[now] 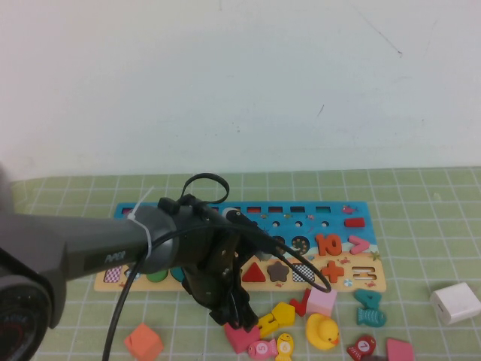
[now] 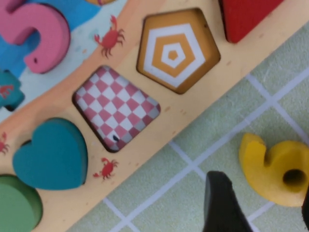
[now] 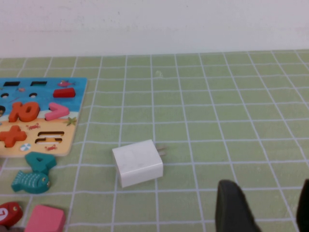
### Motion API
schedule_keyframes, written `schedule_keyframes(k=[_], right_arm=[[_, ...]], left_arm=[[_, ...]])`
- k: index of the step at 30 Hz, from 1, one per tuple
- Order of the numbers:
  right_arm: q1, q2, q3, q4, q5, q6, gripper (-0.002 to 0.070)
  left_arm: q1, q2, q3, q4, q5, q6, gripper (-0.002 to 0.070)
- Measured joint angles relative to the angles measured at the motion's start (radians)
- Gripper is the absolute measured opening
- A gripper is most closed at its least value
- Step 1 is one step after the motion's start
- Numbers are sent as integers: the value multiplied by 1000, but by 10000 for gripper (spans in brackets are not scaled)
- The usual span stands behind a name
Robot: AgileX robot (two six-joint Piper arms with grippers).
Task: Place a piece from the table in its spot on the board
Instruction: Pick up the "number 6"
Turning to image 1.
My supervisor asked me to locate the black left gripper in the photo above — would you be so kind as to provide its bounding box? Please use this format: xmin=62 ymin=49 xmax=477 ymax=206
xmin=175 ymin=205 xmax=260 ymax=332

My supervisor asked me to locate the yellow equals sign piece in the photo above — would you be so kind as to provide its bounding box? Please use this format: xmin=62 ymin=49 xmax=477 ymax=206
xmin=257 ymin=311 xmax=281 ymax=338

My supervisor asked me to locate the red triangle piece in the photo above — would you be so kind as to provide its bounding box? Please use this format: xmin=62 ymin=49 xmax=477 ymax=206
xmin=241 ymin=262 xmax=268 ymax=282

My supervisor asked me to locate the yellow pentagon piece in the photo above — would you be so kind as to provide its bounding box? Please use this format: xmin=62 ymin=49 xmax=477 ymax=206
xmin=271 ymin=301 xmax=296 ymax=324

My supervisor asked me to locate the brown star piece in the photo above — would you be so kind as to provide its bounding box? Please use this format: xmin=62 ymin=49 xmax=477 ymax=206
xmin=267 ymin=260 xmax=292 ymax=282

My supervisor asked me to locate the red less-than sign piece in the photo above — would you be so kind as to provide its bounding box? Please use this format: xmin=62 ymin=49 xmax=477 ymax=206
xmin=289 ymin=287 xmax=312 ymax=317

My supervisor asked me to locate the orange plus sign piece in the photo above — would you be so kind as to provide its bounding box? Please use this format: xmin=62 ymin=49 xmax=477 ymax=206
xmin=320 ymin=260 xmax=345 ymax=283

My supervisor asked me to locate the orange number ten piece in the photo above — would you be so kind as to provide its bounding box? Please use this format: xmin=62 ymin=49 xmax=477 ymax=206
xmin=314 ymin=232 xmax=343 ymax=256

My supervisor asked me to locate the teal number four piece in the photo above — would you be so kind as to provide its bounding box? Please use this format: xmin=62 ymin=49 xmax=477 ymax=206
xmin=352 ymin=288 xmax=383 ymax=313

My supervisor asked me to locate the pink greater-than sign piece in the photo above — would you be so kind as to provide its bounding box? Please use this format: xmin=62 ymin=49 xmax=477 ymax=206
xmin=348 ymin=235 xmax=371 ymax=254

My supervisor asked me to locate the blue wooden number puzzle board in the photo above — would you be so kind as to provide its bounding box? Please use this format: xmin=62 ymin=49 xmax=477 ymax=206
xmin=93 ymin=202 xmax=387 ymax=293

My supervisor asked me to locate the dark pink trapezoid block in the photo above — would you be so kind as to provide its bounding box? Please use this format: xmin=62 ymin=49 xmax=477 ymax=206
xmin=224 ymin=323 xmax=262 ymax=354

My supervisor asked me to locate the pink wooden fish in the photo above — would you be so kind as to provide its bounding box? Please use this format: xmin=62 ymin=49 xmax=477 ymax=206
xmin=247 ymin=338 xmax=279 ymax=356

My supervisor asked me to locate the yellow wooden fish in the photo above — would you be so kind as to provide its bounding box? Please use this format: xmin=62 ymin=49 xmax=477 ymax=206
xmin=275 ymin=331 xmax=295 ymax=361

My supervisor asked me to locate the light pink square block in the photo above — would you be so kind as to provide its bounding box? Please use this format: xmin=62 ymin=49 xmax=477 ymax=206
xmin=306 ymin=287 xmax=337 ymax=317

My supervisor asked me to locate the yellow rubber duck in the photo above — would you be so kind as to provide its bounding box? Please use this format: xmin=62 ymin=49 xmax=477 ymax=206
xmin=304 ymin=312 xmax=340 ymax=350

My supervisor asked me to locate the orange cube block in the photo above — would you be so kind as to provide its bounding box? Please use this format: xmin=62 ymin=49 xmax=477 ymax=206
xmin=124 ymin=322 xmax=165 ymax=361

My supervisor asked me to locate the white zip tie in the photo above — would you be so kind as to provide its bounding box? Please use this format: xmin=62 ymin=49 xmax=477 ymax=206
xmin=127 ymin=187 xmax=156 ymax=261

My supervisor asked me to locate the red wooden fish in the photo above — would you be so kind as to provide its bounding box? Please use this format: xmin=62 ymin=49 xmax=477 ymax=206
xmin=346 ymin=335 xmax=377 ymax=359

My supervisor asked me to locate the teal wooden fish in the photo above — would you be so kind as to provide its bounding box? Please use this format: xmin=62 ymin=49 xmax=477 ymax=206
xmin=355 ymin=306 xmax=387 ymax=327

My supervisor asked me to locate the pink rhombus block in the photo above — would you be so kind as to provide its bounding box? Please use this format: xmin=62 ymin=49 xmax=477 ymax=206
xmin=386 ymin=337 xmax=415 ymax=361

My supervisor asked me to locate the white charger adapter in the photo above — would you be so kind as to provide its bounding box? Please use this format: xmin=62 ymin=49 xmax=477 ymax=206
xmin=429 ymin=281 xmax=481 ymax=326

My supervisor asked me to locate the black camera cable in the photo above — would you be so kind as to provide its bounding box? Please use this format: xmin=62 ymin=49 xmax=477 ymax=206
xmin=101 ymin=205 xmax=333 ymax=361

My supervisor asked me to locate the black strap loop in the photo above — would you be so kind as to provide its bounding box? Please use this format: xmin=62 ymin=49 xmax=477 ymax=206
xmin=183 ymin=172 xmax=229 ymax=207

